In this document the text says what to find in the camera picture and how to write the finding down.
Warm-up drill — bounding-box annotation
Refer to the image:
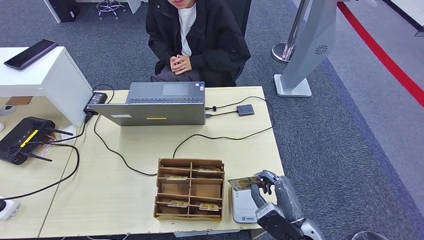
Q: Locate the long black cable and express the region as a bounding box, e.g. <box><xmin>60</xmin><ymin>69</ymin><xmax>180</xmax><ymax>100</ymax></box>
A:
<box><xmin>172</xmin><ymin>96</ymin><xmax>275</xmax><ymax>159</ymax></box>

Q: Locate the white desk riser shelf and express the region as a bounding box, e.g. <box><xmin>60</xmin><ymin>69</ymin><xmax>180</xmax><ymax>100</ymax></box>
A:
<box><xmin>0</xmin><ymin>46</ymin><xmax>94</xmax><ymax>128</ymax></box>

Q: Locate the wooden card organizer box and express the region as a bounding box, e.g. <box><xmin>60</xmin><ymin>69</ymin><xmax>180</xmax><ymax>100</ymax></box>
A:
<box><xmin>153</xmin><ymin>157</ymin><xmax>226</xmax><ymax>222</ymax></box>

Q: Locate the white round camera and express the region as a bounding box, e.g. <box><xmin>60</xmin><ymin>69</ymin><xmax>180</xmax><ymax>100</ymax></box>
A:
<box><xmin>0</xmin><ymin>104</ymin><xmax>17</xmax><ymax>117</ymax></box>

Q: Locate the black router with antennas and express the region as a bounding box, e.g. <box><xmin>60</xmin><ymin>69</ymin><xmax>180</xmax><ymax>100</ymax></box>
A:
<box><xmin>0</xmin><ymin>116</ymin><xmax>74</xmax><ymax>166</ymax></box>

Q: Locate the person's right hand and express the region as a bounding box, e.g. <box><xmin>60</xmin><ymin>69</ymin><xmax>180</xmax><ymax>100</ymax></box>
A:
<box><xmin>169</xmin><ymin>55</ymin><xmax>182</xmax><ymax>72</ymax></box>

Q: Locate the beige printed ID card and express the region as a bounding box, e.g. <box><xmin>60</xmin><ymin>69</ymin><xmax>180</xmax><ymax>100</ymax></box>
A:
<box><xmin>227</xmin><ymin>176</ymin><xmax>264</xmax><ymax>192</ymax></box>

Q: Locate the black mains cable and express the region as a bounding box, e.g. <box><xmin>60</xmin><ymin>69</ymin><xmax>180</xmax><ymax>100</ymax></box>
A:
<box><xmin>26</xmin><ymin>112</ymin><xmax>94</xmax><ymax>145</ymax></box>

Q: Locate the short black hub cable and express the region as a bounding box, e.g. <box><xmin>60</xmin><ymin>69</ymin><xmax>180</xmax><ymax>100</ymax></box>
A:
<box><xmin>204</xmin><ymin>110</ymin><xmax>239</xmax><ymax>119</ymax></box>

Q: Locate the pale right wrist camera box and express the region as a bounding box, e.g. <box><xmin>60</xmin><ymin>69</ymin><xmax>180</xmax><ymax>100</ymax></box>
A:
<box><xmin>255</xmin><ymin>202</ymin><xmax>299</xmax><ymax>240</ymax></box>

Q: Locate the white card reader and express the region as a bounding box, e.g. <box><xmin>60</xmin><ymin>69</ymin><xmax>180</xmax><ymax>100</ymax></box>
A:
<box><xmin>231</xmin><ymin>188</ymin><xmax>260</xmax><ymax>224</ymax></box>

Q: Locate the chrome stool base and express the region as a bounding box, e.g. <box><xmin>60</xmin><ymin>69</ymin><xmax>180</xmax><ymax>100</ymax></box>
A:
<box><xmin>96</xmin><ymin>0</ymin><xmax>127</xmax><ymax>20</ymax></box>

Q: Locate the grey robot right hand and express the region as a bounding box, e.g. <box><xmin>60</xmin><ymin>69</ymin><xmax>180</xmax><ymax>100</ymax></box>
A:
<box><xmin>250</xmin><ymin>169</ymin><xmax>304</xmax><ymax>223</ymax></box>

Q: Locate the small black USB hub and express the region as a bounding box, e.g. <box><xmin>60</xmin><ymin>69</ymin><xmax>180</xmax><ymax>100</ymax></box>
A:
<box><xmin>236</xmin><ymin>104</ymin><xmax>255</xmax><ymax>117</ymax></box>

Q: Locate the brown cardboard piece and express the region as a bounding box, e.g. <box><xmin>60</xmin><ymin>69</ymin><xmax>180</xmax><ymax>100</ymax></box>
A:
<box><xmin>5</xmin><ymin>96</ymin><xmax>33</xmax><ymax>106</ymax></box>

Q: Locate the black router cable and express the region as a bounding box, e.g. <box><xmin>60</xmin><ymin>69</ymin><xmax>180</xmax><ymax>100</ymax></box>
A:
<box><xmin>0</xmin><ymin>141</ymin><xmax>81</xmax><ymax>202</ymax></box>

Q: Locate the black laptop power adapter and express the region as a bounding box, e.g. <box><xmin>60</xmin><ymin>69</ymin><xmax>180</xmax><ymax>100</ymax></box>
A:
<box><xmin>83</xmin><ymin>92</ymin><xmax>109</xmax><ymax>116</ymax></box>

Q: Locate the person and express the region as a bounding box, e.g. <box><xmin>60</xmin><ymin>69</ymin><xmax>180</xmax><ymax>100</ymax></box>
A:
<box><xmin>145</xmin><ymin>0</ymin><xmax>252</xmax><ymax>88</ymax></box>

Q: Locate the black cabinet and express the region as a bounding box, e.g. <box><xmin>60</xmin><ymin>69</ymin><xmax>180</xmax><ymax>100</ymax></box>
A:
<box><xmin>47</xmin><ymin>0</ymin><xmax>80</xmax><ymax>23</ymax></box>

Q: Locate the round grey object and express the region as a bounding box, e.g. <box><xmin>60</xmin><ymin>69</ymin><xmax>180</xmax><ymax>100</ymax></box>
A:
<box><xmin>351</xmin><ymin>230</ymin><xmax>390</xmax><ymax>240</ymax></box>

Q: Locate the grey laptop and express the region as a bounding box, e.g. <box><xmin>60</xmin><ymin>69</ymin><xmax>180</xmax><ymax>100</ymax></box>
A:
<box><xmin>87</xmin><ymin>81</ymin><xmax>207</xmax><ymax>127</ymax></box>

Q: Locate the black looped adapter cable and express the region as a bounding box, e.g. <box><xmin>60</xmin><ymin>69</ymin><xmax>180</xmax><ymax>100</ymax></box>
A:
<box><xmin>92</xmin><ymin>84</ymin><xmax>116</xmax><ymax>104</ymax></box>

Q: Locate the black smartphone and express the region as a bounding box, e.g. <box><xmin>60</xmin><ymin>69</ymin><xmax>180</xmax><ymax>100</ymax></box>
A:
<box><xmin>3</xmin><ymin>39</ymin><xmax>59</xmax><ymax>71</ymax></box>

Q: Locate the black adapter output cable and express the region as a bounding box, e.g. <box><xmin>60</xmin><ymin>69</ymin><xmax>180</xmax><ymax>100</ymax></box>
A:
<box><xmin>93</xmin><ymin>114</ymin><xmax>158</xmax><ymax>177</ymax></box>

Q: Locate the grey kiosk stand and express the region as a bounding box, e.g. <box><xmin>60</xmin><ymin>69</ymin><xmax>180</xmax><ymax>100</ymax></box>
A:
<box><xmin>273</xmin><ymin>0</ymin><xmax>339</xmax><ymax>98</ymax></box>

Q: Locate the chrome stanchion post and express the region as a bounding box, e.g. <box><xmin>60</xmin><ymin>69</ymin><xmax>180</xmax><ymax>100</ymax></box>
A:
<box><xmin>271</xmin><ymin>0</ymin><xmax>311</xmax><ymax>64</ymax></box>

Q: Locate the person's left hand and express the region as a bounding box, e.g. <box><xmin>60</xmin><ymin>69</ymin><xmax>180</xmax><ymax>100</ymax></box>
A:
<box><xmin>173</xmin><ymin>55</ymin><xmax>193</xmax><ymax>76</ymax></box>

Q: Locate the white table leg panel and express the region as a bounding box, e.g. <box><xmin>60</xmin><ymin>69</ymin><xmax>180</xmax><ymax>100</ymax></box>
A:
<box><xmin>43</xmin><ymin>0</ymin><xmax>63</xmax><ymax>24</ymax></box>
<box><xmin>127</xmin><ymin>0</ymin><xmax>144</xmax><ymax>15</ymax></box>

